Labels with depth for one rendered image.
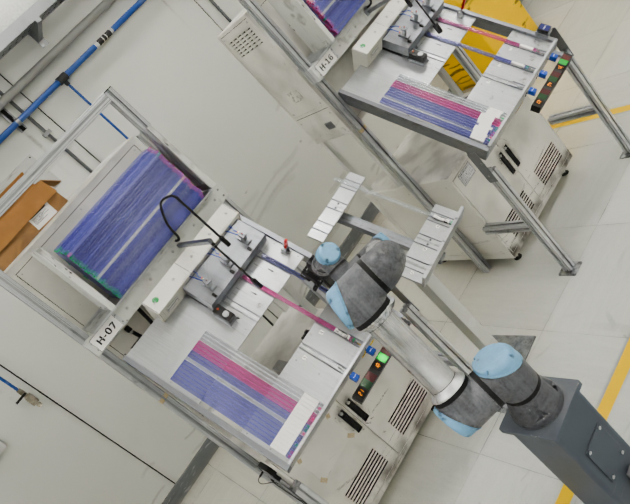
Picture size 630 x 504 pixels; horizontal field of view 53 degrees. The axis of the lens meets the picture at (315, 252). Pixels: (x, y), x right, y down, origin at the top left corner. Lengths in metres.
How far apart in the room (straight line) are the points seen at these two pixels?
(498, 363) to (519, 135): 1.81
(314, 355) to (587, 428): 0.90
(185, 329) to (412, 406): 1.05
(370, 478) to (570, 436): 1.12
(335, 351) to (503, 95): 1.33
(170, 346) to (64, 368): 1.58
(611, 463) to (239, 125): 3.08
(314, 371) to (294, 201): 2.28
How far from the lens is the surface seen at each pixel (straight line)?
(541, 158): 3.41
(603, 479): 2.00
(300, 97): 3.10
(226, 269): 2.36
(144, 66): 4.13
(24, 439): 3.91
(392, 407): 2.75
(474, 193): 3.04
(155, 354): 2.36
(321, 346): 2.26
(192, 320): 2.37
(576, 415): 1.88
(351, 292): 1.60
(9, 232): 2.63
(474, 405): 1.71
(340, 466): 2.66
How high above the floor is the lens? 1.87
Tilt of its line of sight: 22 degrees down
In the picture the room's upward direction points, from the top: 46 degrees counter-clockwise
